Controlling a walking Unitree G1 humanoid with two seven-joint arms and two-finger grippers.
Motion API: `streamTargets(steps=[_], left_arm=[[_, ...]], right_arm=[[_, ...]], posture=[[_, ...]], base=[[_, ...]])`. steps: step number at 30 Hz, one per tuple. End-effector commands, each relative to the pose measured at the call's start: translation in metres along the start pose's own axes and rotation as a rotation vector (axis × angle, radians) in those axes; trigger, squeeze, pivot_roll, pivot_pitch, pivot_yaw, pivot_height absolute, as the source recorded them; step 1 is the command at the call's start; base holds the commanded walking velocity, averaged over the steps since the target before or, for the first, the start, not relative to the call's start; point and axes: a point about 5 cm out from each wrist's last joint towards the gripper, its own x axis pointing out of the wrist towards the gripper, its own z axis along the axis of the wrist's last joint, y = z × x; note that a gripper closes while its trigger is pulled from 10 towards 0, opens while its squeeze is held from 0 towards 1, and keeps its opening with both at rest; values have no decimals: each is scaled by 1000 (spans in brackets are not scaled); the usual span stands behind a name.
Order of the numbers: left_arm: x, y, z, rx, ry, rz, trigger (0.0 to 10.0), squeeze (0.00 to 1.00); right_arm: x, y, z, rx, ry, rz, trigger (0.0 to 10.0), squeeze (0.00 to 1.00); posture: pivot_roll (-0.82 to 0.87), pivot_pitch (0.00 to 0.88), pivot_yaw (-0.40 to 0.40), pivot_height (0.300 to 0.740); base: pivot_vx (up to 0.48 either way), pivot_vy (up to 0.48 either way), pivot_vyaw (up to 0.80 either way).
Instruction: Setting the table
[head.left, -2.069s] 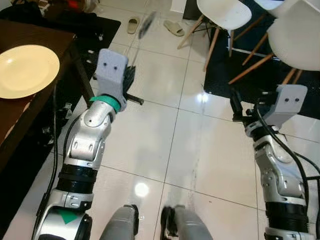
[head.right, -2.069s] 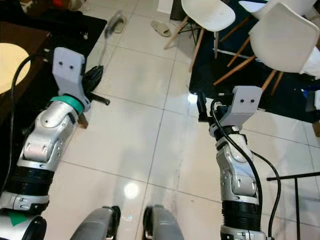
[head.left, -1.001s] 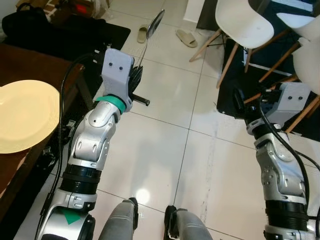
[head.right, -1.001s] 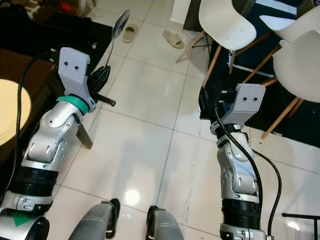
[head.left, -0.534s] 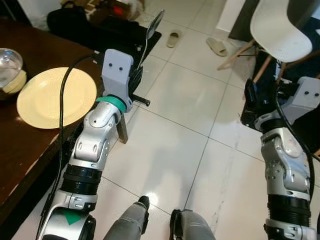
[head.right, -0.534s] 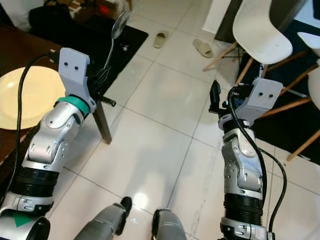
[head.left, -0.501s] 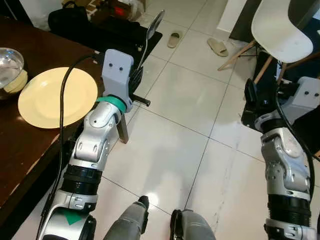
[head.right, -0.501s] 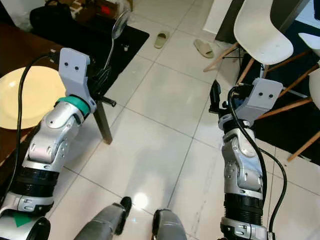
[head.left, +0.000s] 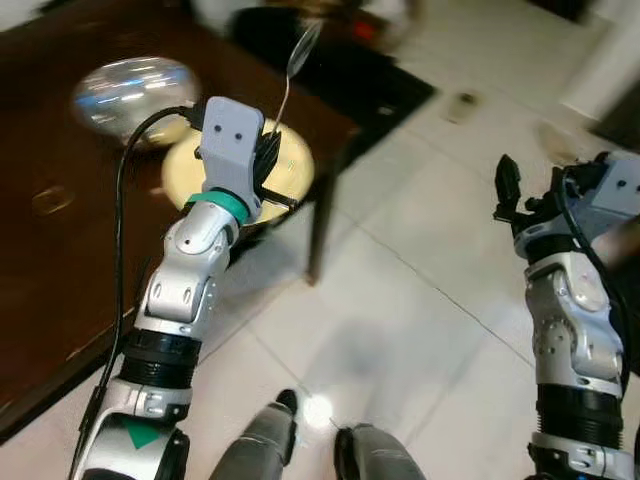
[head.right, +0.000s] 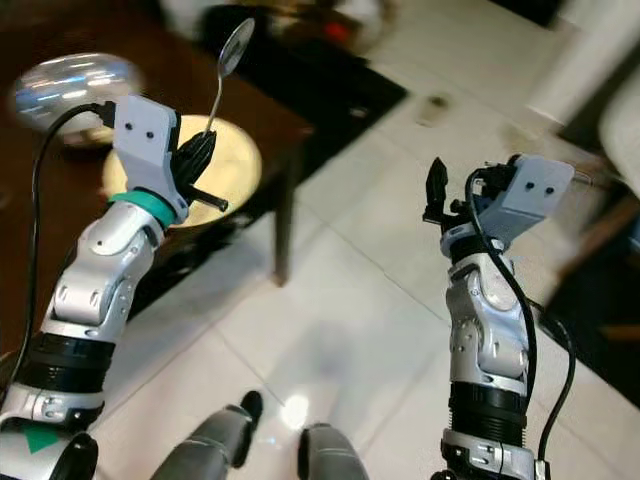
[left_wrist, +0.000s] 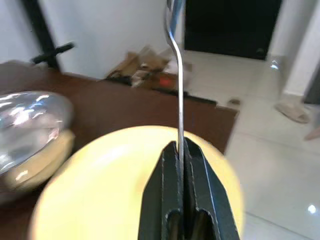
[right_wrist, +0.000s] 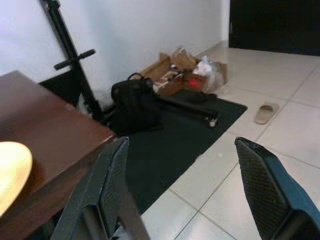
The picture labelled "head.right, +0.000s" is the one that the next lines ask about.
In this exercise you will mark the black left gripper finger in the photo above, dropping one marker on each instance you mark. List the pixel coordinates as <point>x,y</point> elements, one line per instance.
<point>207,158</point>
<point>188,158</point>

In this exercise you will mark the pale yellow round plate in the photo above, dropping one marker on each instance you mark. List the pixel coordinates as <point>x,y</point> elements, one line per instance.
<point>230,170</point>

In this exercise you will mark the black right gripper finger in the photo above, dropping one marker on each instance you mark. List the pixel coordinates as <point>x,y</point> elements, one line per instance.
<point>437,185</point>

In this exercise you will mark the dark wooden table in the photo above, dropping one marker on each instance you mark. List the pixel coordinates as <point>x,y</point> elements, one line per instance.
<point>50,170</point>

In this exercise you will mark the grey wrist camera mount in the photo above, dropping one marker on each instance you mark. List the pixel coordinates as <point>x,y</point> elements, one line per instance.
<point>530,195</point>
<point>145,145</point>

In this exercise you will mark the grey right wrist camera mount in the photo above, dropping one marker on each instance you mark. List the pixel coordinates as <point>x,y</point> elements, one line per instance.
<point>530,195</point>

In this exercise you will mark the silver metal spoon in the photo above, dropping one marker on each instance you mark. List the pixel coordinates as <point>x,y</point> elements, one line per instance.
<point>237,45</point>

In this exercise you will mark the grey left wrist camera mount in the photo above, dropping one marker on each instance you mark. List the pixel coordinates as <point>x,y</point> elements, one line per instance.
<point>145,145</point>

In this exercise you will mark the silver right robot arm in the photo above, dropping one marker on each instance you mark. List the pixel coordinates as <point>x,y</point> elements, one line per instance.
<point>485,330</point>

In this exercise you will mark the grey right robot leg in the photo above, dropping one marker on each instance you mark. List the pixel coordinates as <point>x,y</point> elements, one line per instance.
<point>335,460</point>

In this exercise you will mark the grey left robot leg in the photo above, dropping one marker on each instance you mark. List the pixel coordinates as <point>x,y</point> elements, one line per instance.
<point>205,445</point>

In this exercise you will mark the shiny steel bowl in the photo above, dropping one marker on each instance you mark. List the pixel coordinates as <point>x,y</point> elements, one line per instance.
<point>70,90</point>

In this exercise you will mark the grey robot leg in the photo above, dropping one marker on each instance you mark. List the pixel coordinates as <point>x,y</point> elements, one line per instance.
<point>335,460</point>
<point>205,445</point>

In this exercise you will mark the small grey floor object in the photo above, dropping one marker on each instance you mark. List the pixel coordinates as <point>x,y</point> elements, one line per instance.
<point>436,103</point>

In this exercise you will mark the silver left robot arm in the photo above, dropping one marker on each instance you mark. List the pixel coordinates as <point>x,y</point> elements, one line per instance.
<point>95,290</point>

